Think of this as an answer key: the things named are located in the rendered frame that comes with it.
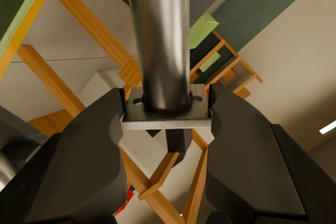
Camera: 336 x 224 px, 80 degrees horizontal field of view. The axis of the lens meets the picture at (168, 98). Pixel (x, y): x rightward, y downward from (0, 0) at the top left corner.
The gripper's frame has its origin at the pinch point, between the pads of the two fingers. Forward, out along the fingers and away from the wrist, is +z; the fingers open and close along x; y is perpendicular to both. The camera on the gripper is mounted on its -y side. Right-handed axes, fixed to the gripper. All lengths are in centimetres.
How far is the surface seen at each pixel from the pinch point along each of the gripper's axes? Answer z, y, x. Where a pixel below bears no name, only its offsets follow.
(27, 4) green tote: 15.9, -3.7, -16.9
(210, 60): 495, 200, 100
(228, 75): 470, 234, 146
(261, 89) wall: 478, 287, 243
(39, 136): 2.3, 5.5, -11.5
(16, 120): 2.5, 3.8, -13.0
